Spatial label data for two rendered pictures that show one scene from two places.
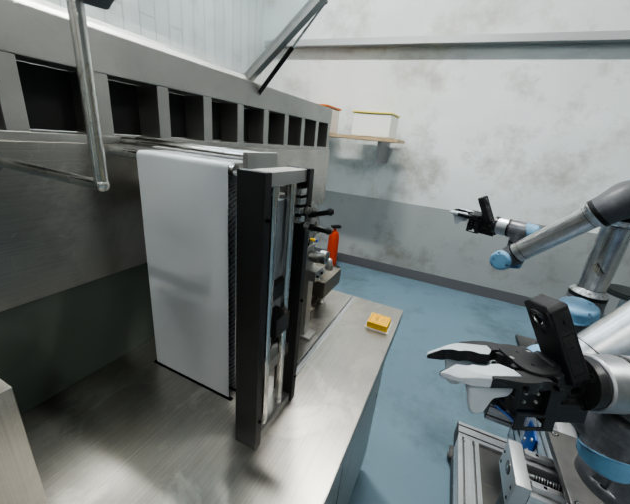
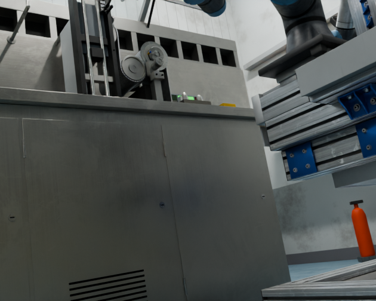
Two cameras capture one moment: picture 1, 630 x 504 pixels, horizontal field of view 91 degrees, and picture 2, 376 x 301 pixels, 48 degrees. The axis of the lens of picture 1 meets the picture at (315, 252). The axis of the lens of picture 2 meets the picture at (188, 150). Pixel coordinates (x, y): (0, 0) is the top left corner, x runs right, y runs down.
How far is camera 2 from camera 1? 1.62 m
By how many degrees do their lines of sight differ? 44
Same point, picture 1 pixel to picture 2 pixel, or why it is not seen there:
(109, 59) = (56, 12)
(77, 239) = (37, 76)
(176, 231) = (70, 52)
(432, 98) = not seen: outside the picture
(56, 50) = (37, 9)
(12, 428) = not seen: outside the picture
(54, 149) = (32, 40)
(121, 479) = not seen: hidden behind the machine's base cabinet
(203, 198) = not seen: hidden behind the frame
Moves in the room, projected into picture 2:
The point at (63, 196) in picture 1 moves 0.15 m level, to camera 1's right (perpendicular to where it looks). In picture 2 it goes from (34, 57) to (56, 45)
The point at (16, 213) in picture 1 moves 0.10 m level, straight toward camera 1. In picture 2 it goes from (17, 59) to (14, 48)
